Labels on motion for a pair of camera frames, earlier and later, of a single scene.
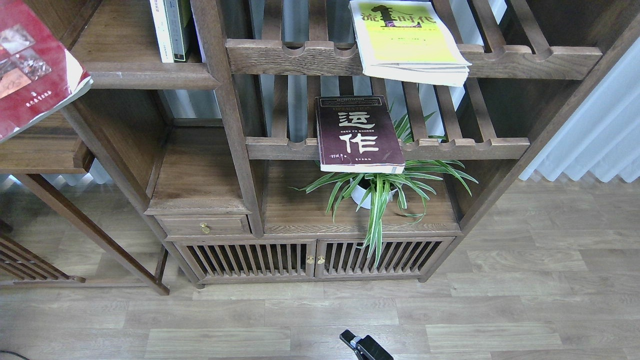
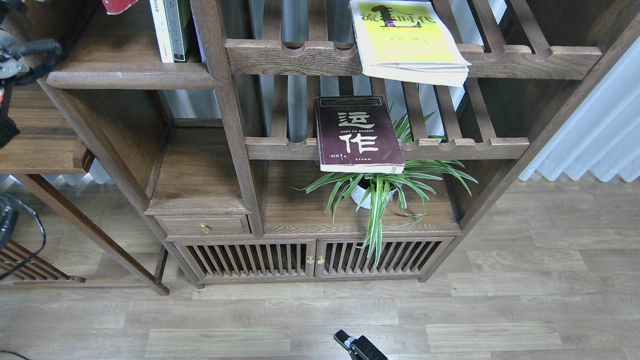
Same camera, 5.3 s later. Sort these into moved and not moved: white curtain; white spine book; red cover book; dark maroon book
Moved: red cover book
Not moved: white curtain; white spine book; dark maroon book
